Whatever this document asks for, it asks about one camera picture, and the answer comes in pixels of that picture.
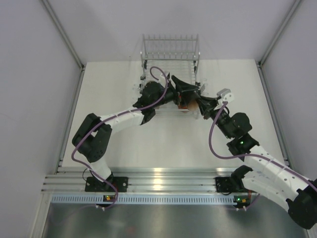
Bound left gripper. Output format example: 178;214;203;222
152;75;199;109

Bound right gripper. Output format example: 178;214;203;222
196;96;233;139

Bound black and red mug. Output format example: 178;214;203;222
178;105;190;111

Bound brown mug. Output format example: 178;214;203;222
186;95;199;111

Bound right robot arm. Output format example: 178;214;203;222
196;93;317;230

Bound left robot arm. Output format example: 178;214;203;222
72;75;199;191

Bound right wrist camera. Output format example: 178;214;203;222
217;88;235;104

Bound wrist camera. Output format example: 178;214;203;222
159;71;170;85
217;88;235;104

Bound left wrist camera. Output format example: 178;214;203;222
159;71;170;85

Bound metal wire dish rack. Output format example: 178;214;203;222
135;35;205;118

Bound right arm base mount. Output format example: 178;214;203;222
215;177;239;195

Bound right aluminium frame post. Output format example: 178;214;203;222
257;0;304;68

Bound aluminium frame post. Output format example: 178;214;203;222
40;0;84;71
257;0;304;68

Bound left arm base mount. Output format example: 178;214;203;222
85;177;129;192

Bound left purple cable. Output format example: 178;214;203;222
71;66;169;211

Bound aluminium rail base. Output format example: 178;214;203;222
42;167;235;194

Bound left aluminium frame post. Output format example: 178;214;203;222
40;0;84;71

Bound slotted cable duct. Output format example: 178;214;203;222
51;194;237;205

